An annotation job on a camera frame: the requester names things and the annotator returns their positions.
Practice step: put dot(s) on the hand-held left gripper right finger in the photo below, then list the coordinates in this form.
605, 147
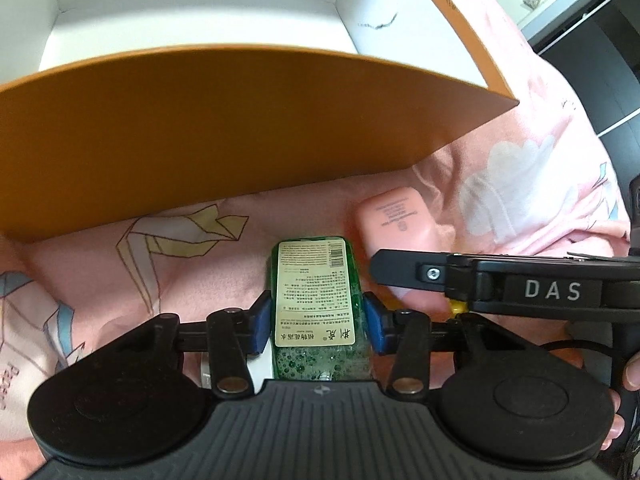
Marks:
375, 327

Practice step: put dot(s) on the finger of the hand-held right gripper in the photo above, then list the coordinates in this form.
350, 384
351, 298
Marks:
400, 270

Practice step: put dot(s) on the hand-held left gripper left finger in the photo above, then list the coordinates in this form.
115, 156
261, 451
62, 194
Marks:
260, 327

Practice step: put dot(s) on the pink lotion bottle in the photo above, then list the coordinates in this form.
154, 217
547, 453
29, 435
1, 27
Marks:
395, 225

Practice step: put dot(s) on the green liquid bottle with label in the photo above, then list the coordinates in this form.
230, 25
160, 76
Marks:
312, 290

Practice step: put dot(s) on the yellow plastic item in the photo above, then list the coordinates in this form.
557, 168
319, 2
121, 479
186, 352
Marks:
457, 306

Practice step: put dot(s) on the orange cardboard box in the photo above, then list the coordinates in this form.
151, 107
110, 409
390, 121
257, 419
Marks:
200, 135

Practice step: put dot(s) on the person's right hand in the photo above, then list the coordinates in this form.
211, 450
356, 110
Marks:
631, 372

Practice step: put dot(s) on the pink printed blanket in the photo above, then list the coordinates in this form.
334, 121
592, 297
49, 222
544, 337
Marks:
175, 280

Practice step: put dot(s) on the dark cabinet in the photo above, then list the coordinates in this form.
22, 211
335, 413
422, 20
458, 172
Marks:
590, 60

